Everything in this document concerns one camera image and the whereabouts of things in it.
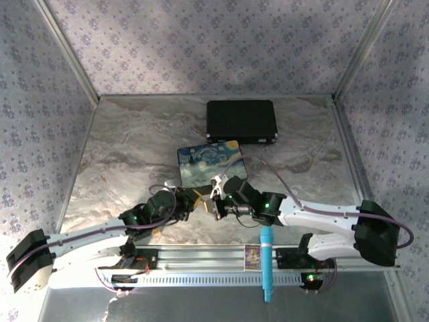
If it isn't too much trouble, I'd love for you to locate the Starry Night painted card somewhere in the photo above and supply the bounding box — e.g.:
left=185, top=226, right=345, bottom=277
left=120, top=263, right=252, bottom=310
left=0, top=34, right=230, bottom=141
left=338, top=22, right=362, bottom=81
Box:
left=176, top=140, right=249, bottom=190

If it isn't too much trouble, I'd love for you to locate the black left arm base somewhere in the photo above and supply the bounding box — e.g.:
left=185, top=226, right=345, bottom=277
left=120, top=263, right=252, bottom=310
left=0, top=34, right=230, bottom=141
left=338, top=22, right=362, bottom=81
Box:
left=99, top=244, right=159, bottom=291

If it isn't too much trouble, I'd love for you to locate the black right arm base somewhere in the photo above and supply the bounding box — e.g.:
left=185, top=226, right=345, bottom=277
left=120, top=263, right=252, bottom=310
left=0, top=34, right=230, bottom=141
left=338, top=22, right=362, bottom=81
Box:
left=276, top=233, right=331, bottom=290

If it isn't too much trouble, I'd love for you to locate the small colourful picture card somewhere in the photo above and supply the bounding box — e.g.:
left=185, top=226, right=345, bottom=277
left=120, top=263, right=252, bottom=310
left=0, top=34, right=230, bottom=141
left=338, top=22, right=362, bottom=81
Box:
left=244, top=244, right=261, bottom=271

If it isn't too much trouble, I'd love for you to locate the light blue marker pen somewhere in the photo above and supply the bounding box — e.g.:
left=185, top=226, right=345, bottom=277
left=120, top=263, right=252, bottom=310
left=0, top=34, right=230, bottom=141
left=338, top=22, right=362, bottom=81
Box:
left=259, top=225, right=275, bottom=303

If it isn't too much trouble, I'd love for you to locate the black hard case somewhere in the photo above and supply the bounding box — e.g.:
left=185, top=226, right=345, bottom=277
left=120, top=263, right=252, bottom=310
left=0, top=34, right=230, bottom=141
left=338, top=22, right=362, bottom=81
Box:
left=205, top=99, right=280, bottom=145

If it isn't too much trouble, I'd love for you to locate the aluminium mounting rail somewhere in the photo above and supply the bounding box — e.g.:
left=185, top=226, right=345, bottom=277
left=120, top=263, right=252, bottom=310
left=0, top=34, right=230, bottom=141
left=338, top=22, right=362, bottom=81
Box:
left=97, top=244, right=402, bottom=272

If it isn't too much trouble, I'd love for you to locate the slotted grey cable duct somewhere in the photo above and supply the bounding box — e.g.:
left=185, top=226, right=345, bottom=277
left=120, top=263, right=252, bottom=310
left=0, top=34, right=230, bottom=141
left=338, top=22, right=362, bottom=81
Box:
left=100, top=272, right=309, bottom=288

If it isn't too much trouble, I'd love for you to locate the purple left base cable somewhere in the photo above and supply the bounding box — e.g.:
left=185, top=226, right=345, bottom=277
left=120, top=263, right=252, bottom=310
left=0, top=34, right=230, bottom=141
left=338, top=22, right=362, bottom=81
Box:
left=95, top=266, right=135, bottom=297

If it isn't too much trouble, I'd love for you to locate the red right base cable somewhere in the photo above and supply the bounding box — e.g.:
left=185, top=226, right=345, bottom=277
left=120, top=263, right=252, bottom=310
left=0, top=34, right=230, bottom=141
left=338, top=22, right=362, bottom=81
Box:
left=306, top=257, right=338, bottom=295

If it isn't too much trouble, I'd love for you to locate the aluminium side frame rail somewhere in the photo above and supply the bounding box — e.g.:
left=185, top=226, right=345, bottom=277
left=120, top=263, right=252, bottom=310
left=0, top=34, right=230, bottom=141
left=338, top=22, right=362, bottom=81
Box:
left=329, top=97, right=373, bottom=224

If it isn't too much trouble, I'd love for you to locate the aluminium frame post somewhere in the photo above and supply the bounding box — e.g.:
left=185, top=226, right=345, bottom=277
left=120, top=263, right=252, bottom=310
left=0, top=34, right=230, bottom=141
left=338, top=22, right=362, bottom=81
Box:
left=333, top=0, right=402, bottom=100
left=32, top=0, right=101, bottom=103

